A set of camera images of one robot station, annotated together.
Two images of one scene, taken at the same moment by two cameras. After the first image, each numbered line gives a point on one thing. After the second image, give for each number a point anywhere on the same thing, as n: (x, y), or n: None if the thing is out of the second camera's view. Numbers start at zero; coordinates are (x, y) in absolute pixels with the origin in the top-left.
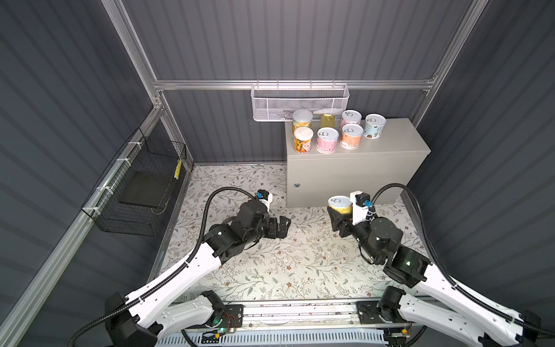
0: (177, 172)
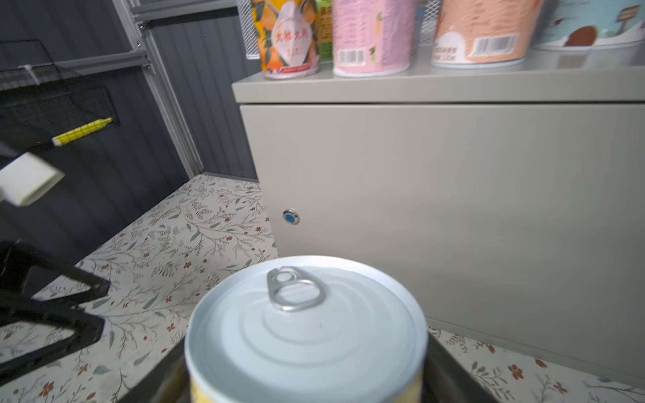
0: (80, 132)
